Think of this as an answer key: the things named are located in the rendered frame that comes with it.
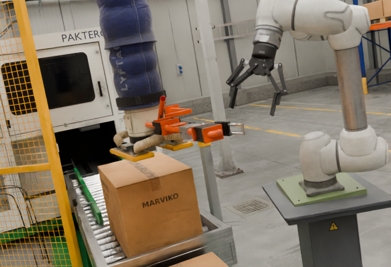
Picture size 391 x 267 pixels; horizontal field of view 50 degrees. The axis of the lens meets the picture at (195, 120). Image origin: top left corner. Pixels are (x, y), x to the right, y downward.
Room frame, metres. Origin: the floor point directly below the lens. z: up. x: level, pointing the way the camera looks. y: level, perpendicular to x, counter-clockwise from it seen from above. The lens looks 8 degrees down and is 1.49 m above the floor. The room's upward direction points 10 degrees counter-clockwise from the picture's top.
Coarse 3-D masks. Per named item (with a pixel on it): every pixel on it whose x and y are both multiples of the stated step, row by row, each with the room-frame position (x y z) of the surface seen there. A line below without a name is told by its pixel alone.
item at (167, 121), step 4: (156, 120) 1.71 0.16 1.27; (160, 120) 1.72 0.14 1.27; (164, 120) 1.65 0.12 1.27; (168, 120) 1.66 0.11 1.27; (172, 120) 1.66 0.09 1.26; (176, 120) 1.67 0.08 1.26; (152, 124) 1.70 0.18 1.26; (156, 124) 1.67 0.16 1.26; (160, 124) 1.65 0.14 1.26; (164, 124) 1.65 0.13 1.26; (168, 124) 1.65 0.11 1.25; (156, 128) 1.69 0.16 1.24; (160, 128) 1.65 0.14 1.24; (156, 132) 1.68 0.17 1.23; (160, 132) 1.64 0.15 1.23; (164, 132) 1.64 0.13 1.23; (168, 132) 1.65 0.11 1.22
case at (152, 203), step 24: (120, 168) 2.35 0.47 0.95; (144, 168) 2.25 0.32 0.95; (168, 168) 2.16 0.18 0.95; (120, 192) 1.96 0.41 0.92; (144, 192) 2.00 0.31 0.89; (168, 192) 2.04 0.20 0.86; (192, 192) 2.08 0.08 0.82; (120, 216) 1.98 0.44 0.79; (144, 216) 1.99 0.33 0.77; (168, 216) 2.03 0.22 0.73; (192, 216) 2.08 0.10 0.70; (120, 240) 2.15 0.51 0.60; (144, 240) 1.98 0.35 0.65; (168, 240) 2.02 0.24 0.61
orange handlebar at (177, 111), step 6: (174, 108) 2.22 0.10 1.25; (180, 108) 2.17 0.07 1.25; (186, 108) 2.12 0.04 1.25; (168, 114) 2.01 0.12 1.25; (174, 114) 2.02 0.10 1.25; (180, 114) 2.04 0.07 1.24; (186, 114) 2.06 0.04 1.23; (150, 126) 1.78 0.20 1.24; (168, 126) 1.62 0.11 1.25; (174, 126) 1.56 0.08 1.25; (174, 132) 1.57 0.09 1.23; (210, 132) 1.33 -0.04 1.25; (216, 132) 1.33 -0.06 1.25
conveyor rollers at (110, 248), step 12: (72, 180) 3.92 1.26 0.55; (84, 180) 3.87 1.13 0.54; (96, 180) 3.81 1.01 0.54; (96, 192) 3.38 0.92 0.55; (96, 228) 2.57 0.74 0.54; (108, 228) 2.51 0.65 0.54; (204, 228) 2.26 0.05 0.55; (108, 240) 2.33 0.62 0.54; (108, 252) 2.15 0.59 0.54; (120, 252) 2.17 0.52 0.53
